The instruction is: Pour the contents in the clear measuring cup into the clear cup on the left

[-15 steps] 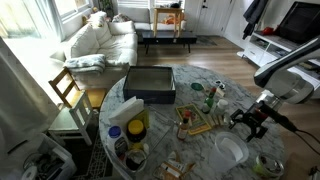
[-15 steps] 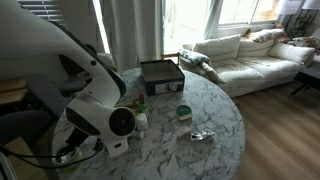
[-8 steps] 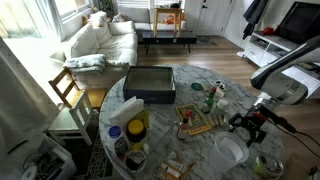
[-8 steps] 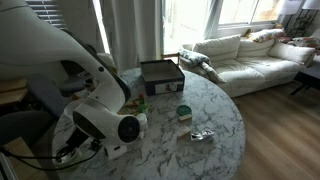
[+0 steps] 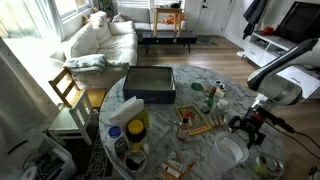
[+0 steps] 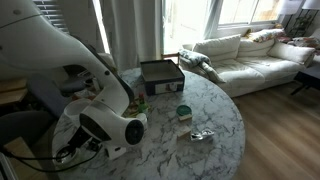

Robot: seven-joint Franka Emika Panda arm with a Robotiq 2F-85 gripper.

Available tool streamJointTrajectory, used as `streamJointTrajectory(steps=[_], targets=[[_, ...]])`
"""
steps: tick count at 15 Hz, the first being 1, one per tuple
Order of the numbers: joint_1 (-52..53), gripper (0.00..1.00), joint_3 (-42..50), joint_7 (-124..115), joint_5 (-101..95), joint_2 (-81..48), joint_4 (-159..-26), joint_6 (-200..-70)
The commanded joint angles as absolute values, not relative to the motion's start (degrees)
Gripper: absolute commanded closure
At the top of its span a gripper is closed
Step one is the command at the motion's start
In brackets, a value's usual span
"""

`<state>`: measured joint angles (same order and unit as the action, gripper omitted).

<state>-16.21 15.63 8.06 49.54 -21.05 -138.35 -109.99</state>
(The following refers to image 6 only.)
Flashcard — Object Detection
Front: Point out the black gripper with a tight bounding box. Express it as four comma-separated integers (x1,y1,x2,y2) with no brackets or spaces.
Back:
67,125,102,153

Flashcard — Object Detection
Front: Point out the large clear plastic cup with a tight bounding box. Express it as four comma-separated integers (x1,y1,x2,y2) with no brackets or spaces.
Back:
63,98,95,128

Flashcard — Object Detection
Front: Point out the black office chair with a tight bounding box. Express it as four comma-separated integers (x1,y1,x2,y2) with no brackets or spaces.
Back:
59,63,92,98

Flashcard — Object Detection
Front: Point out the grey office chair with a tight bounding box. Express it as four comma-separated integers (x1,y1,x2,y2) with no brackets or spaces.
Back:
25,73,73,118

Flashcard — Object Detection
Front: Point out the green glass bottle red cap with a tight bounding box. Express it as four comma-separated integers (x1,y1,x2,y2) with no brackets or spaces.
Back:
137,92,150,115

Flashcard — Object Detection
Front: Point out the wooden desk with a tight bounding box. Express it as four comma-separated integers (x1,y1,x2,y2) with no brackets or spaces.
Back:
0,77,28,107

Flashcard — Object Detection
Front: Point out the small wooden block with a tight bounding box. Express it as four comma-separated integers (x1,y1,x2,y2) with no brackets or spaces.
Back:
178,113,194,122
176,125,193,140

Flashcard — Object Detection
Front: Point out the dark blue open box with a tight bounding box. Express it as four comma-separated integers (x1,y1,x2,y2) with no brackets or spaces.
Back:
139,59,186,97

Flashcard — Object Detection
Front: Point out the round green lid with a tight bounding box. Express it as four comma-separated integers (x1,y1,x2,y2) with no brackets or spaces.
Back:
176,104,193,117

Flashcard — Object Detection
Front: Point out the crumpled silver foil wrapper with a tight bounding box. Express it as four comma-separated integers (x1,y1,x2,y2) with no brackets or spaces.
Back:
190,128,216,142

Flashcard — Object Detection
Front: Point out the wooden chair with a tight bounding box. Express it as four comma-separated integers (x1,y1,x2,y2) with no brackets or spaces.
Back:
160,52,181,66

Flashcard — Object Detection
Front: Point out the grey window blind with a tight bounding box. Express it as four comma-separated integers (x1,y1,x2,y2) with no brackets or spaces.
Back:
33,0,71,35

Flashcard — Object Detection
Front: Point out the grey white throw blanket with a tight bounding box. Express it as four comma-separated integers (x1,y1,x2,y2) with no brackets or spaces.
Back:
177,48,227,85

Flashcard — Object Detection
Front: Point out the white sofa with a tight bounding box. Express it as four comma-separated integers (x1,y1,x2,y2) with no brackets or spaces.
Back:
181,28,320,99

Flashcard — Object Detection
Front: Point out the floral cushion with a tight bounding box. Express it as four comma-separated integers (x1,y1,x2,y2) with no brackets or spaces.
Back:
247,28,286,44
287,35,320,52

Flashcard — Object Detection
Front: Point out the black coffee table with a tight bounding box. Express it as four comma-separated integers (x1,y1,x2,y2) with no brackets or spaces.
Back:
290,64,320,96

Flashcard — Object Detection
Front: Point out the white lamp shade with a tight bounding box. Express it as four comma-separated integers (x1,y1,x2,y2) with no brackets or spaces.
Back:
277,0,303,16

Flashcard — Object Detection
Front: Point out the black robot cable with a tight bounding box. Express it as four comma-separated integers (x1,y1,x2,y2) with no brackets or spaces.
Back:
0,144,103,174

